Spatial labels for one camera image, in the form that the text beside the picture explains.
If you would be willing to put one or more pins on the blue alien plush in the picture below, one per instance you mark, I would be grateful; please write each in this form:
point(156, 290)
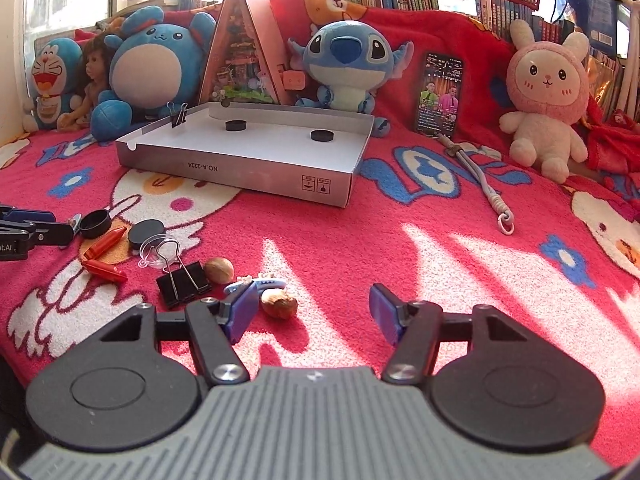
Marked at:
point(345, 60)

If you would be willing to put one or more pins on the black binder clip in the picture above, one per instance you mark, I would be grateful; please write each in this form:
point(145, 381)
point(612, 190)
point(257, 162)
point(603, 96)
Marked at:
point(182, 284)
point(178, 116)

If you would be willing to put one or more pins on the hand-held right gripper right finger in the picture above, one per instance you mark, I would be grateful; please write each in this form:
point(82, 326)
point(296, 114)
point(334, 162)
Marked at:
point(382, 312)

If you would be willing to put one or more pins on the black round cap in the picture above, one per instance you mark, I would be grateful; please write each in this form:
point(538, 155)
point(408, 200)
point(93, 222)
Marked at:
point(321, 135)
point(146, 234)
point(237, 125)
point(95, 224)

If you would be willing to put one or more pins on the pink bunny plush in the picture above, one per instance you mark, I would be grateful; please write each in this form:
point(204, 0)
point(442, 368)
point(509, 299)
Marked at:
point(545, 90)

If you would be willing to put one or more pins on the window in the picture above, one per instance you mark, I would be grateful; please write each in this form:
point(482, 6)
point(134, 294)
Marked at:
point(65, 0)

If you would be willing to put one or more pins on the brown walnut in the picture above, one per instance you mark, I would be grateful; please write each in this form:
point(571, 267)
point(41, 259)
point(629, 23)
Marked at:
point(217, 270)
point(279, 305)

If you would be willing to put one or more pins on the blue round mouse plush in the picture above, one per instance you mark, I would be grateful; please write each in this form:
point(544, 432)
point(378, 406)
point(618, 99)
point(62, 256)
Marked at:
point(145, 70)

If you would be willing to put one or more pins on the smartphone with lit screen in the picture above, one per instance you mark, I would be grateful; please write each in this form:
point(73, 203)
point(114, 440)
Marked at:
point(439, 95)

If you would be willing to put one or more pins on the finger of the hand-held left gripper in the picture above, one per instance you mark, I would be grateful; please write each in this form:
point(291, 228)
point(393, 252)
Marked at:
point(27, 217)
point(50, 236)

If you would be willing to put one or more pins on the small pink box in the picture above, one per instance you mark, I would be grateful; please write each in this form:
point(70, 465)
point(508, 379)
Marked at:
point(294, 78)

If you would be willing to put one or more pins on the blue robot cat plush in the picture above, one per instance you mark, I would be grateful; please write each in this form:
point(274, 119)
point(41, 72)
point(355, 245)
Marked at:
point(50, 75)

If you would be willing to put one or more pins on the blue hair clip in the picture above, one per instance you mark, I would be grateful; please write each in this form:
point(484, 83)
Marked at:
point(260, 285)

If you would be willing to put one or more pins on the pink triangular toy box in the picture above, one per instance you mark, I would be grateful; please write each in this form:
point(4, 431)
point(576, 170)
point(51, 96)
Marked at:
point(240, 55)

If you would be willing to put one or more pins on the shallow white cardboard box tray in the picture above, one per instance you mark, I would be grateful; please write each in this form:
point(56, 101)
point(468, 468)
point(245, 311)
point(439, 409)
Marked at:
point(280, 170)

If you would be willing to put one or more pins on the small bear hair clip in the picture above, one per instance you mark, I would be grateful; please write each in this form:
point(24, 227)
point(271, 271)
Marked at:
point(75, 222)

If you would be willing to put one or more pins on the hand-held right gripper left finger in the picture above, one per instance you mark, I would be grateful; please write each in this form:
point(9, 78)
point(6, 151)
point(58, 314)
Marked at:
point(241, 312)

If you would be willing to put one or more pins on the clear plastic suction hook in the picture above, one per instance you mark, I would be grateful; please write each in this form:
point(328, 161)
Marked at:
point(152, 255)

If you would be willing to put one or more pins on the brown haired doll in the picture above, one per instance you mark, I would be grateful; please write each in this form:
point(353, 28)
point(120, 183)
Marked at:
point(95, 75)

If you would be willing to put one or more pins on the white pole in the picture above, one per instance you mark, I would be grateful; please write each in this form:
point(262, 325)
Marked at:
point(626, 60)

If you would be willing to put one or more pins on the blue hanging bag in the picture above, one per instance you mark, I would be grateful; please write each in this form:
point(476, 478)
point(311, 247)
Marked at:
point(590, 5)

